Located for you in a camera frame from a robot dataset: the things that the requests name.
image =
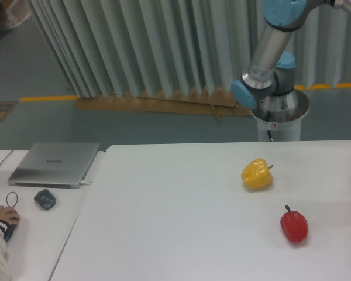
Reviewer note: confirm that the person's hand at mouse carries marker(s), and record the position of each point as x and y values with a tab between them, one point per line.
9	215

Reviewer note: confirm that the black computer mouse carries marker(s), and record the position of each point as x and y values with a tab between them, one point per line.
10	228

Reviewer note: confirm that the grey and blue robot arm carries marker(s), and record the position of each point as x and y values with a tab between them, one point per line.
259	80

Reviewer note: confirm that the black open earbud case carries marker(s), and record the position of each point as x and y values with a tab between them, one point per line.
45	199

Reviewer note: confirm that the silver closed laptop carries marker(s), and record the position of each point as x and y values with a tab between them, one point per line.
55	164

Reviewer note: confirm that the white laptop charging plug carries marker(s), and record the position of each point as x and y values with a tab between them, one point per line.
84	183

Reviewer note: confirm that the grey folding partition screen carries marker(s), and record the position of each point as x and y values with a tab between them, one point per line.
151	47

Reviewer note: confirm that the clear plastic bag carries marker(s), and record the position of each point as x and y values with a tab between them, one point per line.
13	14

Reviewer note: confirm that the brown cardboard sheet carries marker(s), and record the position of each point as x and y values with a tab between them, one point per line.
218	104

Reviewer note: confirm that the yellow bell pepper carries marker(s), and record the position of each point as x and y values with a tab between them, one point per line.
257	175

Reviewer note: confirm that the red bell pepper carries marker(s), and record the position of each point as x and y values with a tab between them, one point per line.
294	225

